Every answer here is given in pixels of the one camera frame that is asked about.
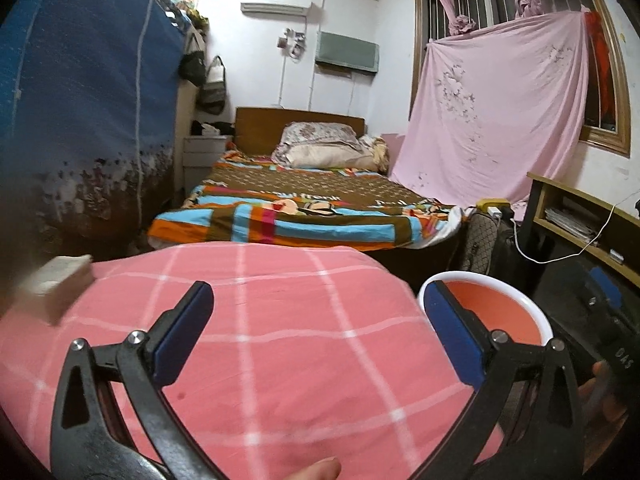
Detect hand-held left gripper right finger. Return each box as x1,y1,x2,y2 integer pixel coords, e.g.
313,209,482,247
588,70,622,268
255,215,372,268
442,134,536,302
407,279,586,480

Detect blue dotted bed curtain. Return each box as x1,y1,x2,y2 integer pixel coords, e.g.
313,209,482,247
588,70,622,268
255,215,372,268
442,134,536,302
0,0,201,261

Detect dark clothes pile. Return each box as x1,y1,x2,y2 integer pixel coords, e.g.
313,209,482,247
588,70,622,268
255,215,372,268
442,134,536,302
191,120,236,137

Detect pink pillow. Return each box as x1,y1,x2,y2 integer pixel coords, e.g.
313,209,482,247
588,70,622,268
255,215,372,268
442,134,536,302
380,132,408,173

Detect barred window wooden frame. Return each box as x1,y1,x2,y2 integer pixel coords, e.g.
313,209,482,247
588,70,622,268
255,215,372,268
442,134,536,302
412,0,633,156

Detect beige pillow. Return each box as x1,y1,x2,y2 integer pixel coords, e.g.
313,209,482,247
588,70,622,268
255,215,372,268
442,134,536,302
272,142,381,171

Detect beige tissue box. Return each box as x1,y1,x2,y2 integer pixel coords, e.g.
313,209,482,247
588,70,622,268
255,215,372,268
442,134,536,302
17,255,95,326

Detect pink hanging sheet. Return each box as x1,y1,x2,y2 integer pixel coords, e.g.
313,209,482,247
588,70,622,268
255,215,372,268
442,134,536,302
389,7,593,223

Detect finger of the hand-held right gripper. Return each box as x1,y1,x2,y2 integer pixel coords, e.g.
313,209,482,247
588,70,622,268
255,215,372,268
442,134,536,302
587,266,625,313

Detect checkered bag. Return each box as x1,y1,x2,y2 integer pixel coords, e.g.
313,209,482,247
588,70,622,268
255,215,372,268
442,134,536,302
460,212,501,273

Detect black and white handbag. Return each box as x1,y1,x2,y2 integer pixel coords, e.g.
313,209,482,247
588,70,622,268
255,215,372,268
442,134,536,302
197,55,227,116

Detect yellow folded blanket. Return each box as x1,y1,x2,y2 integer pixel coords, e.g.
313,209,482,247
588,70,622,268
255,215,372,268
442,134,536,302
357,134,391,173

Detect wall socket cluster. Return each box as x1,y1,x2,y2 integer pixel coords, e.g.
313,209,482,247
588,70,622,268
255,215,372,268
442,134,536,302
277,27,307,61

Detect yellow power strip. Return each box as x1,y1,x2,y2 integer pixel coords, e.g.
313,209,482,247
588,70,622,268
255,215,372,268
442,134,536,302
475,199,511,221

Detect white cable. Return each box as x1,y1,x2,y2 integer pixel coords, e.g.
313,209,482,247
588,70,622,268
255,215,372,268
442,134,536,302
512,202,618,264

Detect wooden shelf unit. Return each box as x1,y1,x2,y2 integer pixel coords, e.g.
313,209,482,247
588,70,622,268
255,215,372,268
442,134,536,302
517,172,640,301

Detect stack of papers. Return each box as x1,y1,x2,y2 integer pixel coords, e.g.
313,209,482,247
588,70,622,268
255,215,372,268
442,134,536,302
544,205,601,241

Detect orange bucket white rim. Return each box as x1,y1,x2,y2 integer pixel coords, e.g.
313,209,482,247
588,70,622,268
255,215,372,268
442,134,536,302
417,271,554,361

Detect covered wall television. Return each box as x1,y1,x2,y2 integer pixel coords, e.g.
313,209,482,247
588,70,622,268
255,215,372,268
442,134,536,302
315,31,380,75

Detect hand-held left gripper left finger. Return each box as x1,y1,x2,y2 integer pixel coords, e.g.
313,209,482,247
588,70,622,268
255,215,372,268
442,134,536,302
50,281,221,480

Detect white air conditioner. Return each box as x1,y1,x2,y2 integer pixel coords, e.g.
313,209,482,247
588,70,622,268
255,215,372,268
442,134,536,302
240,0,313,16

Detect bed with colourful blanket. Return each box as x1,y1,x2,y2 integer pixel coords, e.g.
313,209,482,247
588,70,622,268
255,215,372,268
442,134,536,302
147,147,468,251

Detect white nightstand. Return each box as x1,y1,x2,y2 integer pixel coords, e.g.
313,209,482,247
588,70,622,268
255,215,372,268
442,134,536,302
182,135,235,193

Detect colourful items atop bunk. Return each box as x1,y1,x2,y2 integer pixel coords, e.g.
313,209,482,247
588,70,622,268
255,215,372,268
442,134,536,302
170,0,211,28

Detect person's right hand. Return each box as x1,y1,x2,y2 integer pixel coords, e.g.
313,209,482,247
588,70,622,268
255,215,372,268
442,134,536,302
575,360,632,433

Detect floral pillow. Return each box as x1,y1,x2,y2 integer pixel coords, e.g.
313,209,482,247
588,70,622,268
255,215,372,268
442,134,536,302
277,121,361,153

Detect wooden bed headboard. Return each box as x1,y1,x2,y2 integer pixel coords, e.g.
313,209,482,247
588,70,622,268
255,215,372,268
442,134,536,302
235,106,366,156

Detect person's left hand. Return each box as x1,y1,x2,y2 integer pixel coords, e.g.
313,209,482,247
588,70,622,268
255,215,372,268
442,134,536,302
277,457,342,480

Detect red cloth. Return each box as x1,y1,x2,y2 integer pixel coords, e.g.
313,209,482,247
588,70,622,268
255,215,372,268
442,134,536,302
584,10,613,126

